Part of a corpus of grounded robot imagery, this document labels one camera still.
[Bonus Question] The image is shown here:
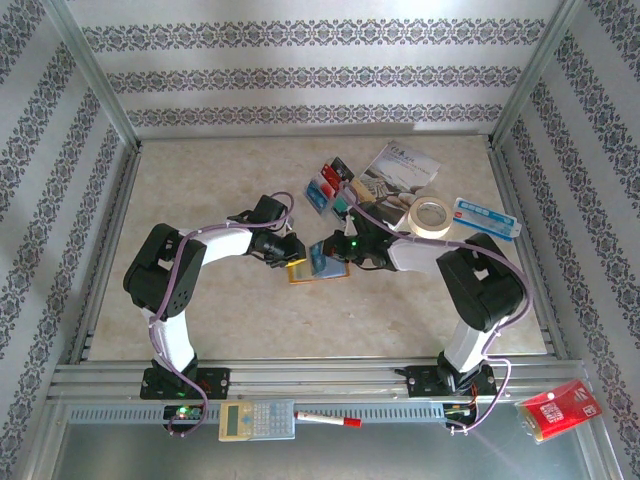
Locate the orange card holder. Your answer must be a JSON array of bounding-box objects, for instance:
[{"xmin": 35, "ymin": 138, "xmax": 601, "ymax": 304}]
[{"xmin": 285, "ymin": 258, "xmax": 352, "ymax": 287}]

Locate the gold card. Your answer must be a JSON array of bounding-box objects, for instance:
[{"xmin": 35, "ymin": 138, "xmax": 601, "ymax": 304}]
[{"xmin": 348, "ymin": 178, "xmax": 375, "ymax": 207}]

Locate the clear acrylic card organizer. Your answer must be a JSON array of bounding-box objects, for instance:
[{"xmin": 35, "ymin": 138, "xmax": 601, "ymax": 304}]
[{"xmin": 303, "ymin": 156, "xmax": 377, "ymax": 225}]

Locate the teal card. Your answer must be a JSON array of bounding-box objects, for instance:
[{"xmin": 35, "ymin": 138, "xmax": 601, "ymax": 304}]
[{"xmin": 329, "ymin": 195, "xmax": 354, "ymax": 220}]

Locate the blue credit card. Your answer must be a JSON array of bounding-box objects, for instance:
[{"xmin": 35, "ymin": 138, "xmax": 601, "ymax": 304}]
[{"xmin": 303, "ymin": 179, "xmax": 335, "ymax": 215}]

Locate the red white card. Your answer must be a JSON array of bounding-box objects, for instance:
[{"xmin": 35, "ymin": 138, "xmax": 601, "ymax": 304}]
[{"xmin": 318, "ymin": 164, "xmax": 347, "ymax": 195}]

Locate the black card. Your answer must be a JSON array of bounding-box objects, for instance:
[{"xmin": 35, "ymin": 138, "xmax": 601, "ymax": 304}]
[{"xmin": 327, "ymin": 156, "xmax": 357, "ymax": 182}]

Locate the beige tape roll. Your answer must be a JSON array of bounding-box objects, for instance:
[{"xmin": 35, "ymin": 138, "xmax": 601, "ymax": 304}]
[{"xmin": 405, "ymin": 195, "xmax": 454, "ymax": 239}]

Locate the blue white flat package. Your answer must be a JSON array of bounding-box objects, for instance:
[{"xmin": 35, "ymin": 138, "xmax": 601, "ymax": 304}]
[{"xmin": 452, "ymin": 197, "xmax": 523, "ymax": 243}]

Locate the red white marker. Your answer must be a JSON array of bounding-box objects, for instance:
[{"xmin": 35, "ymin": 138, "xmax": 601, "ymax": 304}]
[{"xmin": 293, "ymin": 409, "xmax": 363, "ymax": 429}]

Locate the beige grey calculator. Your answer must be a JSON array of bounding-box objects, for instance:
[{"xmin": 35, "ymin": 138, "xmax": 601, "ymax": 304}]
[{"xmin": 218, "ymin": 398, "xmax": 297, "ymax": 443}]

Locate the circuit board with green light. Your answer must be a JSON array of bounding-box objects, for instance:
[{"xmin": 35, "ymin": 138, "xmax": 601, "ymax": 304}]
[{"xmin": 163, "ymin": 403, "xmax": 205, "ymax": 422}]

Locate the grey metal panel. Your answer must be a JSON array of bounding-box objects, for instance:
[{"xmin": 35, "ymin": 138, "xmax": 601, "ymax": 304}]
[{"xmin": 29, "ymin": 399, "xmax": 616, "ymax": 480}]

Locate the red foil packet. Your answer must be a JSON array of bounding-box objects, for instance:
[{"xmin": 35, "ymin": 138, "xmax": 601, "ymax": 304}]
[{"xmin": 514, "ymin": 378, "xmax": 603, "ymax": 445}]

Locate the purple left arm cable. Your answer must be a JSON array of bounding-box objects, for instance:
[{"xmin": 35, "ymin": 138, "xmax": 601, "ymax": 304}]
[{"xmin": 148, "ymin": 192, "xmax": 296, "ymax": 439}]

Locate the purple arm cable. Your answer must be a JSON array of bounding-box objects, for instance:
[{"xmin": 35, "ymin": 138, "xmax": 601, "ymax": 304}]
[
  {"xmin": 339, "ymin": 181, "xmax": 532, "ymax": 435},
  {"xmin": 148, "ymin": 192, "xmax": 296, "ymax": 439}
]

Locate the thin aluminium frame rail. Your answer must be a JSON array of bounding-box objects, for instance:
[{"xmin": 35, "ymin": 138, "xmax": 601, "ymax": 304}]
[{"xmin": 134, "ymin": 130, "xmax": 496, "ymax": 144}]

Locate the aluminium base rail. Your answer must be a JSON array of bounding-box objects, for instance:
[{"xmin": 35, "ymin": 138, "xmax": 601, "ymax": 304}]
[{"xmin": 48, "ymin": 357, "xmax": 587, "ymax": 403}]

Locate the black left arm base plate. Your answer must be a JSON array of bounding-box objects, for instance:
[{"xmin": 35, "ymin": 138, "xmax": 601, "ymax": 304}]
[{"xmin": 139, "ymin": 367, "xmax": 232, "ymax": 401}]

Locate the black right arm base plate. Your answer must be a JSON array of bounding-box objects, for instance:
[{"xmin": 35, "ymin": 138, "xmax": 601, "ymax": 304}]
[{"xmin": 406, "ymin": 364, "xmax": 499, "ymax": 400}]

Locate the aluminium side rail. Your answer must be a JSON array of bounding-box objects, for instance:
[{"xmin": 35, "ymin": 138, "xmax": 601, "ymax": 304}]
[
  {"xmin": 68, "ymin": 142, "xmax": 144, "ymax": 365},
  {"xmin": 486, "ymin": 142, "xmax": 570, "ymax": 361}
]

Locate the perforated metal cable tray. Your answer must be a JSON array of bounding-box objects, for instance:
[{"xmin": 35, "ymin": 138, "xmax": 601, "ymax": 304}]
[{"xmin": 66, "ymin": 402, "xmax": 447, "ymax": 425}]

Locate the circuit board with wires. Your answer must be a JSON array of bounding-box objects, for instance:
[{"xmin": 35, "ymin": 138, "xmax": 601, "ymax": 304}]
[{"xmin": 442, "ymin": 402, "xmax": 479, "ymax": 421}]

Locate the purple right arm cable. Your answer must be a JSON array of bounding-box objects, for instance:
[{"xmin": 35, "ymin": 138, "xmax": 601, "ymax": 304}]
[{"xmin": 339, "ymin": 181, "xmax": 532, "ymax": 435}]

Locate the aluminium frame post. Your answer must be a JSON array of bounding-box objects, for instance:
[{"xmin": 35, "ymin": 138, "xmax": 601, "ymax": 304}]
[
  {"xmin": 491, "ymin": 0, "xmax": 594, "ymax": 149},
  {"xmin": 42, "ymin": 0, "xmax": 141, "ymax": 149}
]

